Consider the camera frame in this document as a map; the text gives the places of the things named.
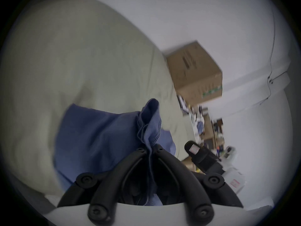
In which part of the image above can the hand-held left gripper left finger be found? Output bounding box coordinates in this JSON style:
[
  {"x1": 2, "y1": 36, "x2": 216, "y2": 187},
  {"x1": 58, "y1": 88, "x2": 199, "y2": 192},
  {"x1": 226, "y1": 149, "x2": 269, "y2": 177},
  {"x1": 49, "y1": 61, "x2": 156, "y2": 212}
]
[{"x1": 57, "y1": 147, "x2": 151, "y2": 226}]

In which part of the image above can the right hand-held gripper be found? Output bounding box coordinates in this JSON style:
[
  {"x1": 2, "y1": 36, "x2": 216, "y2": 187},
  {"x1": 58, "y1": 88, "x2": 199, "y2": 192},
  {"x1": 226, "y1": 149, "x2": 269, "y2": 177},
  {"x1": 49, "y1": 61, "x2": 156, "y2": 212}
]
[{"x1": 184, "y1": 140, "x2": 246, "y2": 195}]

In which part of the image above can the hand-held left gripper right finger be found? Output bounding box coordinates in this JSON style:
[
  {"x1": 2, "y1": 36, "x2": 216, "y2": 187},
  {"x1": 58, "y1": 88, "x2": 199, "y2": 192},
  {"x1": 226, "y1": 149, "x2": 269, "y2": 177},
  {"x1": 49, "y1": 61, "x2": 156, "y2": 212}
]
[{"x1": 152, "y1": 144, "x2": 244, "y2": 226}]

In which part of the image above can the blue garment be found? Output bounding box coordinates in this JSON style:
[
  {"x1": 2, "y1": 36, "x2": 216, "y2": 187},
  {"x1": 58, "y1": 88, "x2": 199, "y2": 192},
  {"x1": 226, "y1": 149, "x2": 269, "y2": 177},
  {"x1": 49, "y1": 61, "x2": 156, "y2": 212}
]
[{"x1": 53, "y1": 98, "x2": 177, "y2": 207}]

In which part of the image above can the cluttered wooden shelf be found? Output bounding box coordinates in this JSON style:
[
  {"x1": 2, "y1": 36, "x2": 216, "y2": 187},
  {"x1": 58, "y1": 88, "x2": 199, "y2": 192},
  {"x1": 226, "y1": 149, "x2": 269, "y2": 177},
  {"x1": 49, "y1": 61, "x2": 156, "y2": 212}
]
[{"x1": 177, "y1": 95, "x2": 227, "y2": 157}]

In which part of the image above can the brown cardboard carton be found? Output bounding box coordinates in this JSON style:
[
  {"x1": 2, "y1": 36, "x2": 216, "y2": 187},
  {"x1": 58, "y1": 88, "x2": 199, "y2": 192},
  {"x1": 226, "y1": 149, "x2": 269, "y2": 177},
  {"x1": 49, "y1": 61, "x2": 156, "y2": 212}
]
[{"x1": 166, "y1": 41, "x2": 223, "y2": 106}]

